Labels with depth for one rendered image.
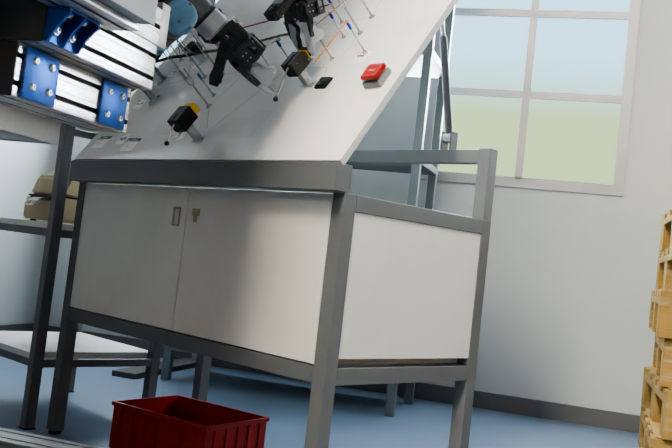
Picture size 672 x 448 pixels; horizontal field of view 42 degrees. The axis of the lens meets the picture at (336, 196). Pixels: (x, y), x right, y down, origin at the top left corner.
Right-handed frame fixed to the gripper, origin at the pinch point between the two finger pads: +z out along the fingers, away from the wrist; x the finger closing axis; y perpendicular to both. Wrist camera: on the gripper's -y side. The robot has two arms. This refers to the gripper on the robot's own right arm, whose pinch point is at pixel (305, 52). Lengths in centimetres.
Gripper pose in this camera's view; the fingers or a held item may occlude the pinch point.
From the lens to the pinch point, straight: 233.9
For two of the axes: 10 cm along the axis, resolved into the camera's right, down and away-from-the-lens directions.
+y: 6.9, -3.6, 6.3
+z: 2.2, 9.3, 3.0
